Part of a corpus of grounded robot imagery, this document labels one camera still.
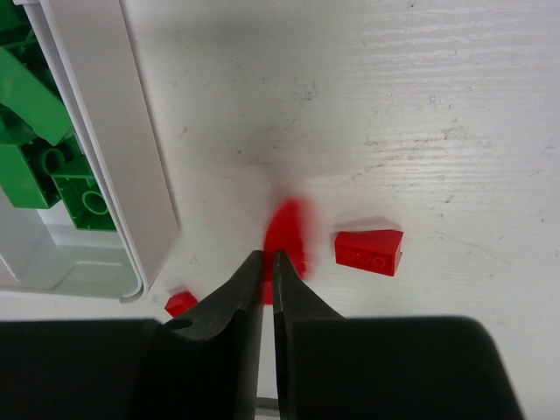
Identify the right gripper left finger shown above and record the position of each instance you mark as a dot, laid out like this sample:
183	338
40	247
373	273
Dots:
200	365

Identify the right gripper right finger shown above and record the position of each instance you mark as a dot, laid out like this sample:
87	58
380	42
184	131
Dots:
332	367

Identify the small red lego stud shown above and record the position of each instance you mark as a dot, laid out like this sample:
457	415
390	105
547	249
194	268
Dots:
180	303

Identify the red semicircle lego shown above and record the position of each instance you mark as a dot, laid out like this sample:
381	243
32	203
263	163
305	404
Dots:
289	230

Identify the red sloped lego brick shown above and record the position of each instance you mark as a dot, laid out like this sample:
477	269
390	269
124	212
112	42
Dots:
376	251

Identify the green lego pile in tray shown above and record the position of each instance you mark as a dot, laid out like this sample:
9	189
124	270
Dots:
41	161

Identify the white three-compartment tray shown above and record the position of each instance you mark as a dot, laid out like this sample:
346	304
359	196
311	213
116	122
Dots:
89	52

